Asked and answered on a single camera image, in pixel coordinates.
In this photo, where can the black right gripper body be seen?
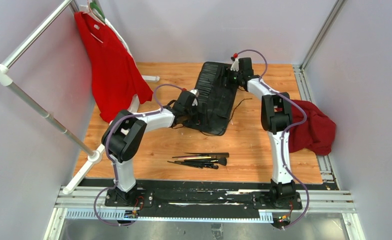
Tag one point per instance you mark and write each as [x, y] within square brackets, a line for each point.
[237, 75]

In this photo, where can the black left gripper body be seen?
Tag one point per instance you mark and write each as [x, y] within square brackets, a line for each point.
[189, 113]

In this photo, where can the black leather brush roll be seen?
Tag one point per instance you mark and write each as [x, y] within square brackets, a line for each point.
[217, 86]

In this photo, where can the gold handled makeup brush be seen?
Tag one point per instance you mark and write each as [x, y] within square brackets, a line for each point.
[194, 157]

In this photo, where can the black angled makeup brush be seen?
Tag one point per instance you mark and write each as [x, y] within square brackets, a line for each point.
[211, 166]

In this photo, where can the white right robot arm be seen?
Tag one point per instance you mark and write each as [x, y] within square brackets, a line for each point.
[276, 116]

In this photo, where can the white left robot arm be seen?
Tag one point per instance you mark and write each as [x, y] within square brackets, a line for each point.
[123, 137]

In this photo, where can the thin black makeup brush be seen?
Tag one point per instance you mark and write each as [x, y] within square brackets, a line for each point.
[187, 164]

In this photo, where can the red shirt on hanger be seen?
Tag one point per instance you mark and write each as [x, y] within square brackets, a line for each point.
[115, 76]

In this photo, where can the dark red cloth pile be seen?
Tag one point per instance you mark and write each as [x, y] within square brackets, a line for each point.
[316, 134]

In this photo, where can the white garment rack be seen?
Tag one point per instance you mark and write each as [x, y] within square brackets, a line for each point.
[94, 156]

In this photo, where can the green clothes hanger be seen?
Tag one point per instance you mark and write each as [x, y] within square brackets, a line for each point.
[94, 5]

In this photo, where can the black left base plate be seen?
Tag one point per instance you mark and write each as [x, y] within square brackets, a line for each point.
[134, 198]

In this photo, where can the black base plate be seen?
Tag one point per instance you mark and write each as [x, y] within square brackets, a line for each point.
[262, 200]
[134, 198]

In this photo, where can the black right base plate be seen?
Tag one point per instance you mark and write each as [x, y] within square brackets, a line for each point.
[262, 200]

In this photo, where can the aluminium right rail frame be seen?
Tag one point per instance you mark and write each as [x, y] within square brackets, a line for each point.
[328, 176]

